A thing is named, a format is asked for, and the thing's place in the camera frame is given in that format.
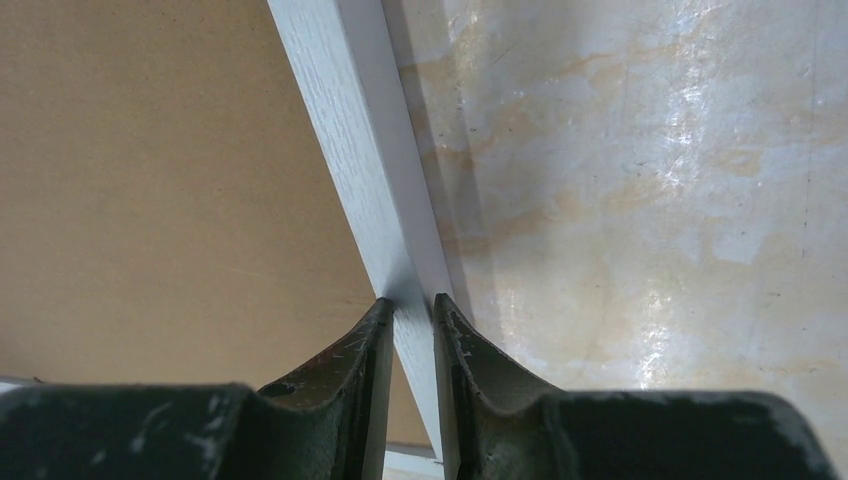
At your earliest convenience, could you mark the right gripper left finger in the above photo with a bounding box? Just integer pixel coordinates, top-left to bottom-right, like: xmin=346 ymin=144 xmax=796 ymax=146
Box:
xmin=1 ymin=298 xmax=393 ymax=479

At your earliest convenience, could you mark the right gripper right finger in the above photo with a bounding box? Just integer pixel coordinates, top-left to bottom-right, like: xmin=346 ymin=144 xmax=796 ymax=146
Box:
xmin=433 ymin=293 xmax=838 ymax=479

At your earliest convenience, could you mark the white picture frame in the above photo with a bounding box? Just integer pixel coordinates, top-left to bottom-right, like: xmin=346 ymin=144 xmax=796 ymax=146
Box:
xmin=0 ymin=0 xmax=458 ymax=480

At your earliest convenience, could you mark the brown backing board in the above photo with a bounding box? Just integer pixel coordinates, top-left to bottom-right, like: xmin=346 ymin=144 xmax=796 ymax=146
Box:
xmin=0 ymin=0 xmax=435 ymax=448

